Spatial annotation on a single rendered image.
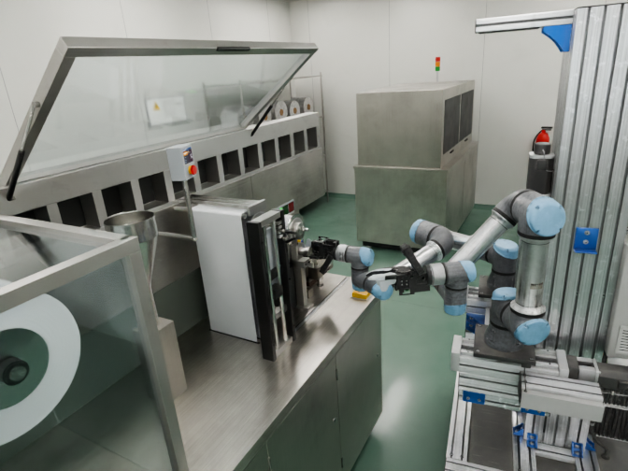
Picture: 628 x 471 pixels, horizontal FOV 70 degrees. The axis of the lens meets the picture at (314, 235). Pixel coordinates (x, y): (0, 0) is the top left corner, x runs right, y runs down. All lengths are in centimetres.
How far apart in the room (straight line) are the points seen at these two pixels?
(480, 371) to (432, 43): 485
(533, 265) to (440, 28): 484
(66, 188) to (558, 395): 181
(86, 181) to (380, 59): 528
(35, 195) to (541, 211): 152
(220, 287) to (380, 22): 515
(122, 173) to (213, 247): 41
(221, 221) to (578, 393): 143
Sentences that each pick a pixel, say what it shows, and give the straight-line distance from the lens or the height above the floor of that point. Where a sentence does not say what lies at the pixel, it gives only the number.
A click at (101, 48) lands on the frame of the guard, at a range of 116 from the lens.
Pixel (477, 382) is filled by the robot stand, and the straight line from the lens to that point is 205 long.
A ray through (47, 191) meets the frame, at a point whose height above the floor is 162.
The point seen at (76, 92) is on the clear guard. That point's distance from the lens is 128.
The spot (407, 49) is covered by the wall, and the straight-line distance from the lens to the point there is 633.
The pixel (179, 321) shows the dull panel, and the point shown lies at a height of 96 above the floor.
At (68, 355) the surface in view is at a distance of 97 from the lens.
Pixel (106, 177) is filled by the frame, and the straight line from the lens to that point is 163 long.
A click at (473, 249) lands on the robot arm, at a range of 171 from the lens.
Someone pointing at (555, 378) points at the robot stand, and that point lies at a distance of 200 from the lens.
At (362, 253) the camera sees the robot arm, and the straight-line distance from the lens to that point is 186.
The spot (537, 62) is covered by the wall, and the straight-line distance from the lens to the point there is 604.
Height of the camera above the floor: 190
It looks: 20 degrees down
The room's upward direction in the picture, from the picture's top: 4 degrees counter-clockwise
